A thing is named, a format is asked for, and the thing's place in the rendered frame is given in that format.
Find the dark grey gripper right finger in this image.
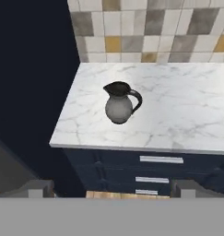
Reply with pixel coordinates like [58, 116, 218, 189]
[171, 179, 224, 198]

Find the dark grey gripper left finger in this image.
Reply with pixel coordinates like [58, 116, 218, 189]
[0, 179, 55, 198]

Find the dark blue drawer front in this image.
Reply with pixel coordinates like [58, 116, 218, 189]
[81, 183, 172, 197]
[63, 147, 224, 180]
[74, 165, 185, 189]

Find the dark blue fridge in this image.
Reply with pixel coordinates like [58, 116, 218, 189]
[0, 0, 87, 198]

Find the silver drawer handle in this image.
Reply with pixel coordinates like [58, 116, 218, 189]
[135, 176, 171, 184]
[135, 189, 159, 196]
[139, 155, 184, 164]

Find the grey pitcher with black handle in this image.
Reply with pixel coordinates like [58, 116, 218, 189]
[102, 80, 144, 125]

